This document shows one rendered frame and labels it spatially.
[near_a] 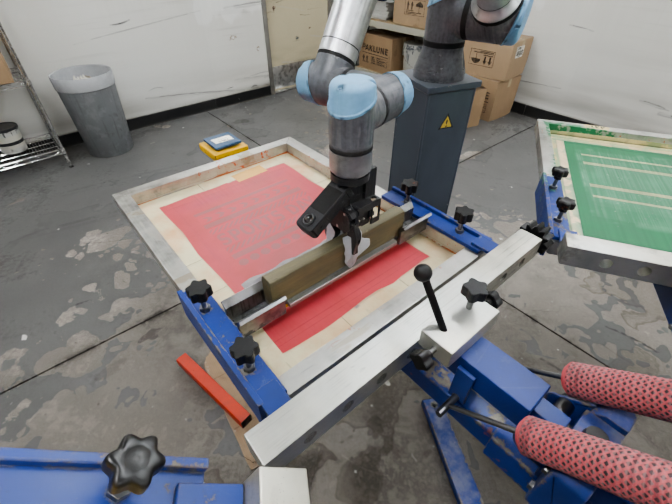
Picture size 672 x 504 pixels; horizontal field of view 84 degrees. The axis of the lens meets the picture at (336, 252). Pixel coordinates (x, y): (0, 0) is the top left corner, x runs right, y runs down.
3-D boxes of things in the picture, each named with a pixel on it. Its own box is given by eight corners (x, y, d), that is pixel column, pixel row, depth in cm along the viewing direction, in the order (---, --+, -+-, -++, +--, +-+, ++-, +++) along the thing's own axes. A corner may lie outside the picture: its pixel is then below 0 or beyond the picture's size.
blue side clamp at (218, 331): (185, 315, 76) (176, 291, 72) (208, 303, 79) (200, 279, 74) (264, 429, 59) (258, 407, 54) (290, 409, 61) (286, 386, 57)
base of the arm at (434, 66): (444, 66, 121) (451, 31, 114) (474, 80, 110) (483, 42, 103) (403, 71, 116) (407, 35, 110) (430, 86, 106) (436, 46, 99)
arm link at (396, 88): (367, 61, 71) (332, 75, 64) (421, 72, 66) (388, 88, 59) (365, 104, 76) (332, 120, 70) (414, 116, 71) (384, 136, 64)
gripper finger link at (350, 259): (375, 262, 79) (373, 224, 74) (354, 275, 76) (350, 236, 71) (365, 257, 81) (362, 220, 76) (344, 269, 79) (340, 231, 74)
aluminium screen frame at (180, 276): (116, 206, 104) (111, 194, 102) (290, 146, 133) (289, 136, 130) (270, 422, 58) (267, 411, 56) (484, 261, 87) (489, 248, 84)
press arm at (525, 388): (424, 350, 64) (429, 332, 61) (446, 332, 67) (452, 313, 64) (518, 428, 54) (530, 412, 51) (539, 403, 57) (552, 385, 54)
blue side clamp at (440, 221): (379, 213, 103) (381, 192, 99) (391, 207, 106) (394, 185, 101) (472, 271, 86) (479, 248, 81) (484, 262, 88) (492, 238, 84)
